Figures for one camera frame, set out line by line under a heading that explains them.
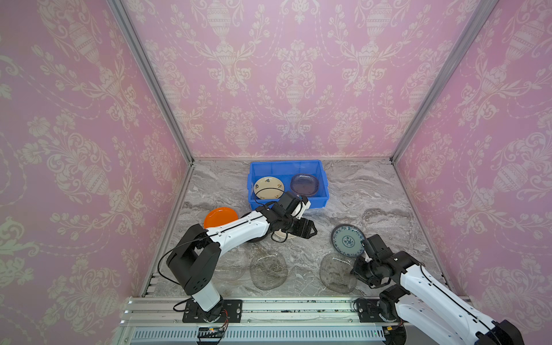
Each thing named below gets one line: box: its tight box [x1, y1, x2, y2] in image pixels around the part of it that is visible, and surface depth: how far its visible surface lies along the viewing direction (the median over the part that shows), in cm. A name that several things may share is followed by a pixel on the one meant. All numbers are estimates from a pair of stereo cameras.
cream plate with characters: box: [253, 176, 285, 200], surface depth 111 cm
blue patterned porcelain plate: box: [331, 224, 366, 259], surface depth 93 cm
